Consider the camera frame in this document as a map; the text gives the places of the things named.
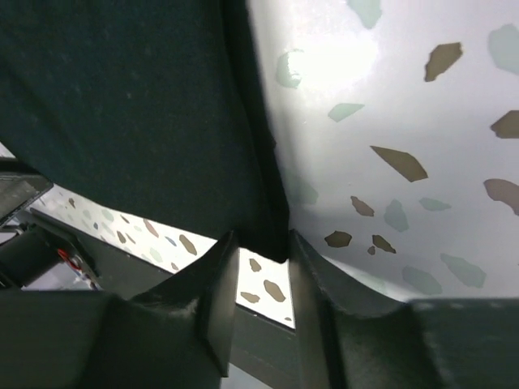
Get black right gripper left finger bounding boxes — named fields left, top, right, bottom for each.
left=131, top=231, right=239, bottom=377

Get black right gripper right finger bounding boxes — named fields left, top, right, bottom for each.
left=289, top=229, right=401, bottom=388

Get black t shirt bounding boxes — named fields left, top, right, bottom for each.
left=1, top=1, right=289, bottom=263

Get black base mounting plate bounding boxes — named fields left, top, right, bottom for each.
left=28, top=208, right=299, bottom=388

